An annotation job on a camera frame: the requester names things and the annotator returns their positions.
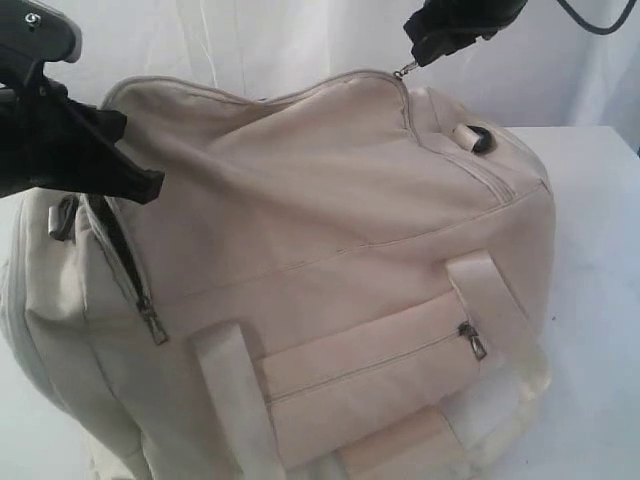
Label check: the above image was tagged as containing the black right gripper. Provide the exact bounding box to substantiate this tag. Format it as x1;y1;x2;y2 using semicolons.
403;0;527;67

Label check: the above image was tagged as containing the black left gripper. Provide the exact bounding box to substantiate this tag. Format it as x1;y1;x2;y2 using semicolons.
1;39;165;205

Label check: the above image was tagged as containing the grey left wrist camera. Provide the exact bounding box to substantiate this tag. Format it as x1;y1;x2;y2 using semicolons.
1;0;83;63

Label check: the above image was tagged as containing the cream duffel bag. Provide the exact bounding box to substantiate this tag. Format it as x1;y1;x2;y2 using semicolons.
1;70;555;479

